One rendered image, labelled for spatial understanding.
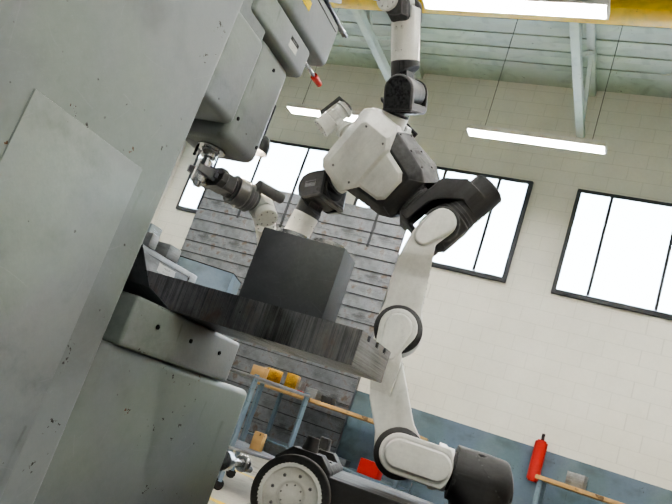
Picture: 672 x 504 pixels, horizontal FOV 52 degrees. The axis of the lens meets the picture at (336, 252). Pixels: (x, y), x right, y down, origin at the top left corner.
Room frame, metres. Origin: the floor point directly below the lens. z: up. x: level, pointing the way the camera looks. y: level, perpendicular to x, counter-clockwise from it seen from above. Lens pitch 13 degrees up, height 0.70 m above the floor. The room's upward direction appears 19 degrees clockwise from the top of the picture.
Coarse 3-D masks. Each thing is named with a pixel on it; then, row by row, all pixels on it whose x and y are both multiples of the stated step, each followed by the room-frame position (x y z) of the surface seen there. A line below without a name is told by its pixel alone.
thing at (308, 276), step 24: (264, 240) 1.65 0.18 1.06; (288, 240) 1.63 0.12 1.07; (312, 240) 1.61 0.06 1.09; (264, 264) 1.64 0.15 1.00; (288, 264) 1.62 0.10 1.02; (312, 264) 1.60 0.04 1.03; (336, 264) 1.59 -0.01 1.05; (264, 288) 1.63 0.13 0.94; (288, 288) 1.62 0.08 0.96; (312, 288) 1.60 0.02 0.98; (336, 288) 1.61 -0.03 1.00; (312, 312) 1.59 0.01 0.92; (336, 312) 1.68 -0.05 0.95
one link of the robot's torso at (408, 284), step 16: (432, 224) 1.96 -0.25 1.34; (448, 224) 1.95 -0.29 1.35; (416, 240) 1.96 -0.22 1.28; (432, 240) 1.96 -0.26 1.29; (400, 256) 1.98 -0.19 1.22; (416, 256) 1.97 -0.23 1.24; (432, 256) 1.96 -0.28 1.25; (400, 272) 2.00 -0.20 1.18; (416, 272) 1.99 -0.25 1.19; (400, 288) 2.00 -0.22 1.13; (416, 288) 1.99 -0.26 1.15; (384, 304) 2.01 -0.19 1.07; (400, 304) 2.00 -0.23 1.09; (416, 304) 1.99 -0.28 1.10; (416, 320) 1.97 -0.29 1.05; (416, 336) 1.96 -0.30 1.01
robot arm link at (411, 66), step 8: (392, 64) 1.93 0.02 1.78; (400, 64) 1.91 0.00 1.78; (408, 64) 1.90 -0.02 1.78; (416, 64) 1.91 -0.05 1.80; (392, 72) 1.94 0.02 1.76; (400, 72) 1.92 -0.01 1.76; (408, 72) 1.94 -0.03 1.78; (416, 80) 1.98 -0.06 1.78; (416, 88) 1.93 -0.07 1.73; (424, 88) 2.00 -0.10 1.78; (416, 96) 1.95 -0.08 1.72; (424, 96) 2.00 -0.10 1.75
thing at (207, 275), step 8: (184, 264) 7.85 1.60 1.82; (192, 264) 7.84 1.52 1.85; (200, 264) 7.83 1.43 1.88; (192, 272) 7.84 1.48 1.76; (200, 272) 7.83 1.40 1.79; (208, 272) 7.82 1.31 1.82; (216, 272) 7.81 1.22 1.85; (224, 272) 7.80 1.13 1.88; (200, 280) 7.82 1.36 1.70; (208, 280) 7.82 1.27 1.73; (216, 280) 7.81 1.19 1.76; (224, 280) 7.80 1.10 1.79; (232, 280) 7.86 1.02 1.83; (216, 288) 7.80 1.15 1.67; (224, 288) 7.80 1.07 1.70; (232, 288) 8.01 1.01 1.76
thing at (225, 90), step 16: (240, 16) 1.60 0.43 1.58; (240, 32) 1.62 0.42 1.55; (224, 48) 1.59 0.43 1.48; (240, 48) 1.64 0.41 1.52; (256, 48) 1.69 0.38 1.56; (224, 64) 1.61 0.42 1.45; (240, 64) 1.66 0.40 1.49; (224, 80) 1.63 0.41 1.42; (240, 80) 1.68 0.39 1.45; (208, 96) 1.60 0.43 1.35; (224, 96) 1.65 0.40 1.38; (240, 96) 1.71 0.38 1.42; (208, 112) 1.68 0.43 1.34; (224, 112) 1.68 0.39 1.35
